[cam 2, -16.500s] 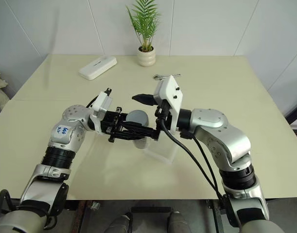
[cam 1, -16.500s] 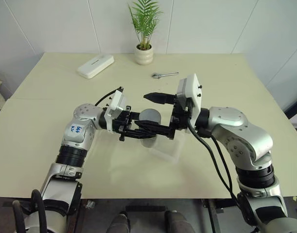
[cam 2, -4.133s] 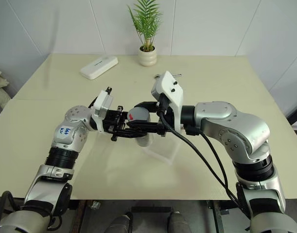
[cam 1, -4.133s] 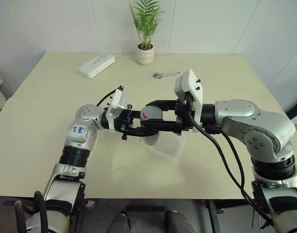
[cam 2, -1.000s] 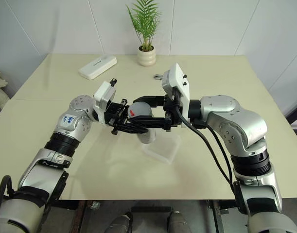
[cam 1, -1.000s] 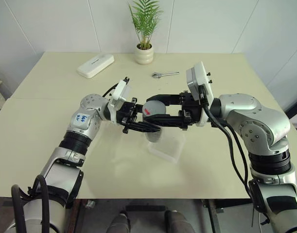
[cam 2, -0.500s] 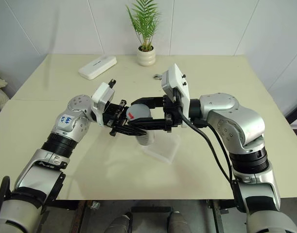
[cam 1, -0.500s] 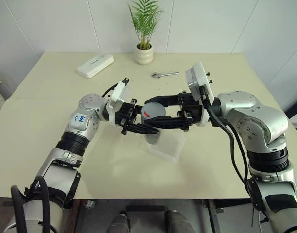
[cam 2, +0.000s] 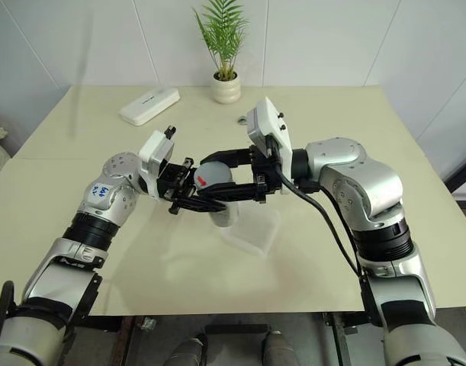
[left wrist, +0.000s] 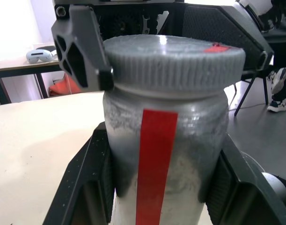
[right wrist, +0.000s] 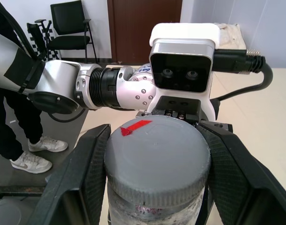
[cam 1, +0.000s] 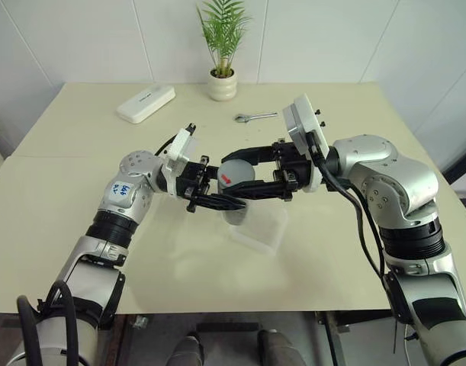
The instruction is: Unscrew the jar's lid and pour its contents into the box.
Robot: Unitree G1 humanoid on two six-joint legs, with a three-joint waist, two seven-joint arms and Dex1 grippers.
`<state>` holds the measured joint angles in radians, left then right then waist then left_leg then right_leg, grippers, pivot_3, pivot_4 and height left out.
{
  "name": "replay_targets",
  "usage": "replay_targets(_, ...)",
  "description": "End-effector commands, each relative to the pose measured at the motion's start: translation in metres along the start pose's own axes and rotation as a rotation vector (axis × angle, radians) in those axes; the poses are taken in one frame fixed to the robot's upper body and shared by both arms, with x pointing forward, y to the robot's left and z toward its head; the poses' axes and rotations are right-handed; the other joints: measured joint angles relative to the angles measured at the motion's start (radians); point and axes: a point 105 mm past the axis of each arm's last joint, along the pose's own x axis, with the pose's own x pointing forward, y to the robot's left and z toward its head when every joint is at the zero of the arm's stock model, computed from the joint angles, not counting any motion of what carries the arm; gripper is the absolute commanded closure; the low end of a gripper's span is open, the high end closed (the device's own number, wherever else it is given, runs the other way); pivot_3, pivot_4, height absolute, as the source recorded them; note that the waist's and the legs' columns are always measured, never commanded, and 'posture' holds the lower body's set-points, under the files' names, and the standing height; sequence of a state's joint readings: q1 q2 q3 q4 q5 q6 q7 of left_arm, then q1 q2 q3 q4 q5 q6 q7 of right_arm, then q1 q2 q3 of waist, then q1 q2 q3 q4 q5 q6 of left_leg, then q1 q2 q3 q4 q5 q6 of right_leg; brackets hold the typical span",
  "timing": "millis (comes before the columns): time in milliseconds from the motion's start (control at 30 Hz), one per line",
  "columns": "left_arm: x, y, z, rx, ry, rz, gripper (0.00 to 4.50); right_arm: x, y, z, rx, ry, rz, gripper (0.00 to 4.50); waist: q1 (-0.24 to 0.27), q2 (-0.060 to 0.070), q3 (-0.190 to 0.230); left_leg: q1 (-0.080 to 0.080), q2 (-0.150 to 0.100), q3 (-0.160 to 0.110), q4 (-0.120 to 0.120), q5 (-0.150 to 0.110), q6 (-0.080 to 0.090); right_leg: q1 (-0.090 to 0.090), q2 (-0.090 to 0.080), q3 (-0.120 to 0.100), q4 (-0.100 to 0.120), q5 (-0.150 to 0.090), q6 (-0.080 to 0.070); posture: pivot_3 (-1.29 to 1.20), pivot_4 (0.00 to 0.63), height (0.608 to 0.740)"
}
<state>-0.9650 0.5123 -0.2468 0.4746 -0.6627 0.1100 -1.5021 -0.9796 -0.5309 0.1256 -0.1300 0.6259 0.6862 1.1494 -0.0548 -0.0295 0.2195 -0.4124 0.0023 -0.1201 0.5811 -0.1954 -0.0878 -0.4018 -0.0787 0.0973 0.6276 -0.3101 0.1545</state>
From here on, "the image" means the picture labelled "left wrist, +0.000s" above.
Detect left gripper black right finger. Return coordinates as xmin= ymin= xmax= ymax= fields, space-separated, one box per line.
xmin=198 ymin=133 xmax=286 ymax=225

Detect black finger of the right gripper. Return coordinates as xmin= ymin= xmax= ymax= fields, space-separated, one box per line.
xmin=182 ymin=5 xmax=274 ymax=71
xmin=51 ymin=4 xmax=115 ymax=91

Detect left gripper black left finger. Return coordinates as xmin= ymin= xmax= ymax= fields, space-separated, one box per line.
xmin=43 ymin=121 xmax=117 ymax=225

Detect grey ribbed jar lid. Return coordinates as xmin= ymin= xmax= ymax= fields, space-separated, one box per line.
xmin=103 ymin=34 xmax=247 ymax=99

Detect clear jar with red tape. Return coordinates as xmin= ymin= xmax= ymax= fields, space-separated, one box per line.
xmin=102 ymin=88 xmax=229 ymax=225

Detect white VR headset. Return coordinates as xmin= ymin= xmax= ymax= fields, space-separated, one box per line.
xmin=25 ymin=49 xmax=53 ymax=65

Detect red cloth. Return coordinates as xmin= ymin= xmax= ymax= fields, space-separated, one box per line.
xmin=48 ymin=74 xmax=82 ymax=97

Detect person's white sneakers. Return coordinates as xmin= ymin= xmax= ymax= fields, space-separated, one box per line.
xmin=258 ymin=0 xmax=286 ymax=113

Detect wooden side table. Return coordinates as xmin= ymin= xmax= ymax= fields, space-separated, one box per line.
xmin=0 ymin=43 xmax=62 ymax=105

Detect black chair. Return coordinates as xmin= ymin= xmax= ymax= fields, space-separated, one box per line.
xmin=234 ymin=67 xmax=274 ymax=117

